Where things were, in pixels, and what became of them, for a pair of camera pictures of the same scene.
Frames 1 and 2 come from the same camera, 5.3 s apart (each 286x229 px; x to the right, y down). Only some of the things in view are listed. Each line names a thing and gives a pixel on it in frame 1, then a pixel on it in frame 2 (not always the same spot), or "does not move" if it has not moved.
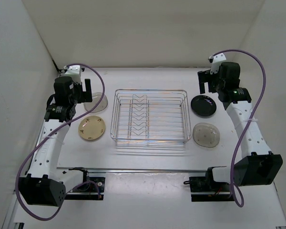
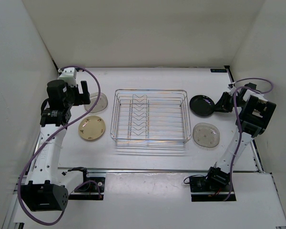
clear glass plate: x=96 y=97 does not move
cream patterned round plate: x=91 y=127 does not move
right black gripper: x=205 y=77 -> x=222 y=104
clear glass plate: x=206 y=135 does not move
